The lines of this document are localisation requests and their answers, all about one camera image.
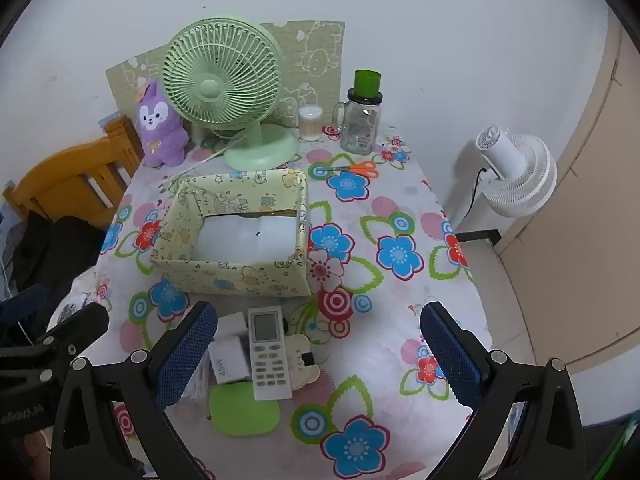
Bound wooden chair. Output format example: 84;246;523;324
2;115;146;231

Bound green desk fan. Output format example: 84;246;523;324
161;16;301;173

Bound beige door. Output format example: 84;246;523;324
500;25;640;376

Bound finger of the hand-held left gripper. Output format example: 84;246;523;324
0;303;111;391
0;284;48;333

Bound purple plush toy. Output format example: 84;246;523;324
134;79;191;168

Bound white power charger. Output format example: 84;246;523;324
210;337;251;385

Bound floral tablecloth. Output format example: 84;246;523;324
47;127;496;480

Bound yellow cartoon-print storage box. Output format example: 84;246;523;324
151;169;312;298

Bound white remote control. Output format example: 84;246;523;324
247;306;293;401

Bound white floor fan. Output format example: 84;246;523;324
447;125;558;233

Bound black fan power cable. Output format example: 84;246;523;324
467;167;488;221

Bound white desk fan cable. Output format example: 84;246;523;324
160;147;236;191

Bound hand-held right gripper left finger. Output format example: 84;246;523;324
49;301;219;480

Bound white printed plastic bag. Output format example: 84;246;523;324
50;267;113;331

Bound black clothing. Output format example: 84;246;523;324
10;210;108;301

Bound glass mug jar green lid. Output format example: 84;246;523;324
334;70;385;156

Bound round cream bear mirror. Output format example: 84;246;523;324
287;332;321;391

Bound orange handled scissors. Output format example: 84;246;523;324
327;161;380;178

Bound green oval case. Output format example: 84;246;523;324
207;381;281;436

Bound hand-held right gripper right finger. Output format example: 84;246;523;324
419;301;587;480

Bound cotton swab container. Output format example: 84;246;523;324
298;105;325;142

